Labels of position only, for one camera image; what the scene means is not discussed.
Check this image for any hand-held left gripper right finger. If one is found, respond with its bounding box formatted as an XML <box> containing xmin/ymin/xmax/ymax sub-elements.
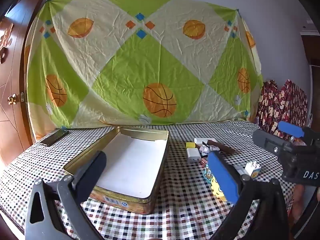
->
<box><xmin>207</xmin><ymin>151</ymin><xmax>292</xmax><ymax>240</ymax></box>

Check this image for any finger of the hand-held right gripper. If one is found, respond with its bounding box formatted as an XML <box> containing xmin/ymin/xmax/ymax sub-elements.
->
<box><xmin>252</xmin><ymin>129</ymin><xmax>293</xmax><ymax>153</ymax></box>
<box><xmin>277</xmin><ymin>121</ymin><xmax>320</xmax><ymax>143</ymax></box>

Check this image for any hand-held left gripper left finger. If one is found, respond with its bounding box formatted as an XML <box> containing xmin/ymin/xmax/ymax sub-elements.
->
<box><xmin>24</xmin><ymin>151</ymin><xmax>108</xmax><ymax>240</ymax></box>

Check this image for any yellow owl block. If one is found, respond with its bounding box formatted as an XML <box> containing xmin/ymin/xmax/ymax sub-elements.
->
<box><xmin>210</xmin><ymin>177</ymin><xmax>227</xmax><ymax>202</ymax></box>

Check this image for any teal cartoon block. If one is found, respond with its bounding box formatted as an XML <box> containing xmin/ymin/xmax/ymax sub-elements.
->
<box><xmin>204</xmin><ymin>164</ymin><xmax>213</xmax><ymax>182</ymax></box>

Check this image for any brown wooden bar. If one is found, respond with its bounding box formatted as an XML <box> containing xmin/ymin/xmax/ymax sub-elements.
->
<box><xmin>209</xmin><ymin>140</ymin><xmax>236</xmax><ymax>155</ymax></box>

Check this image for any white building block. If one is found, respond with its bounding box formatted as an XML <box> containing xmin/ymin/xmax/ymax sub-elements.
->
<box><xmin>244</xmin><ymin>160</ymin><xmax>261</xmax><ymax>179</ymax></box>

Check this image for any gold tin box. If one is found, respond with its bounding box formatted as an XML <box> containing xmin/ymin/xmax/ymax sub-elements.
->
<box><xmin>63</xmin><ymin>126</ymin><xmax>170</xmax><ymax>215</ymax></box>

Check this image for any white cardboard box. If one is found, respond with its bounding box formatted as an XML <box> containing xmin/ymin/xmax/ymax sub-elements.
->
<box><xmin>194</xmin><ymin>137</ymin><xmax>218</xmax><ymax>147</ymax></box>

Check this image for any person's right hand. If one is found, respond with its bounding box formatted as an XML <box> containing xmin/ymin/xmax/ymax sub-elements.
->
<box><xmin>292</xmin><ymin>184</ymin><xmax>320</xmax><ymax>220</ymax></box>

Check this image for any red bear print cloth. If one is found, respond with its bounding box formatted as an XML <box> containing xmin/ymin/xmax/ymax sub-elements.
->
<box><xmin>256</xmin><ymin>79</ymin><xmax>309</xmax><ymax>140</ymax></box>

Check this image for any silver sequin toy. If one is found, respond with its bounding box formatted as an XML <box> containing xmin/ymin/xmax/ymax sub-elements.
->
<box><xmin>196</xmin><ymin>141</ymin><xmax>220</xmax><ymax>157</ymax></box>

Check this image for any white charger plug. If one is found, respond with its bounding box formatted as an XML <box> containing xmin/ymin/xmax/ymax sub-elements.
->
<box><xmin>186</xmin><ymin>148</ymin><xmax>202</xmax><ymax>163</ymax></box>

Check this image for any white paper liner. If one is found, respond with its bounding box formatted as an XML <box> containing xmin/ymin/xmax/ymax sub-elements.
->
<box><xmin>96</xmin><ymin>129</ymin><xmax>167</xmax><ymax>198</ymax></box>

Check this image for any checkered tablecloth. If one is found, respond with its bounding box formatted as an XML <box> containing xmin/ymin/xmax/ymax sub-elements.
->
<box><xmin>0</xmin><ymin>120</ymin><xmax>313</xmax><ymax>240</ymax></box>

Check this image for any black smartphone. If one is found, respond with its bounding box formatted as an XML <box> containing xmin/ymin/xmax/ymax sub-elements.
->
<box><xmin>40</xmin><ymin>129</ymin><xmax>69</xmax><ymax>147</ymax></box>

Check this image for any brown wooden door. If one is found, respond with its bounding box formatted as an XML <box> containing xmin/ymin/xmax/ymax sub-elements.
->
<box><xmin>0</xmin><ymin>0</ymin><xmax>54</xmax><ymax>165</ymax></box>

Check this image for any green basketball print sheet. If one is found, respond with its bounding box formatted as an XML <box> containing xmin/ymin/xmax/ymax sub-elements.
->
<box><xmin>24</xmin><ymin>0</ymin><xmax>263</xmax><ymax>137</ymax></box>

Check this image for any door ornament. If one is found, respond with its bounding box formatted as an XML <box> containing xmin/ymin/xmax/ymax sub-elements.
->
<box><xmin>0</xmin><ymin>21</ymin><xmax>14</xmax><ymax>64</ymax></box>

